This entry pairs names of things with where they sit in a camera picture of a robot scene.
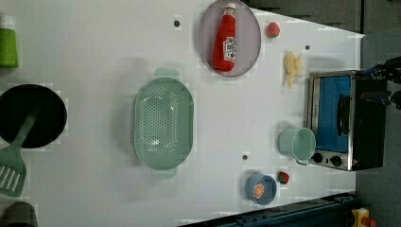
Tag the green oval strainer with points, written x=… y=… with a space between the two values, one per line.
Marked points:
x=163 y=123

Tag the red ketchup bottle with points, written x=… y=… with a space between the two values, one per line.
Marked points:
x=224 y=51

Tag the grey round plate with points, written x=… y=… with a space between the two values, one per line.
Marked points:
x=248 y=36

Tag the orange slice toy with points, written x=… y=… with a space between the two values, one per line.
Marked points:
x=258 y=191

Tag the blue small bowl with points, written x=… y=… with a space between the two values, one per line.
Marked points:
x=270 y=188

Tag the light green measuring cup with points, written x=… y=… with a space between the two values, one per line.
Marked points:
x=298 y=144

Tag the yellow toy banana peel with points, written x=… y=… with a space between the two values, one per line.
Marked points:
x=293 y=65

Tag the dark red toy strawberry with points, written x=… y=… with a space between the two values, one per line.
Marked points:
x=283 y=177

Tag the pale red toy strawberry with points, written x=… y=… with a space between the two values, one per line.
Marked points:
x=273 y=30

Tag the black round pot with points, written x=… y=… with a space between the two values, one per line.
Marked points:
x=17 y=102

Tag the black silver toaster oven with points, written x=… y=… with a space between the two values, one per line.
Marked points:
x=349 y=129

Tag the yellow red emergency button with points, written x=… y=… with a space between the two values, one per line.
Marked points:
x=363 y=219

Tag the green slotted spatula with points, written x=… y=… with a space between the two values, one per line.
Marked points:
x=13 y=167

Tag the green bottle white cap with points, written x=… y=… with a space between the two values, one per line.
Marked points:
x=8 y=42

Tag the grey cylindrical cup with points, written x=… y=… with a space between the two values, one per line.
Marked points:
x=19 y=214

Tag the blue metal frame rail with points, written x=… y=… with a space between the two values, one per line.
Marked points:
x=331 y=211

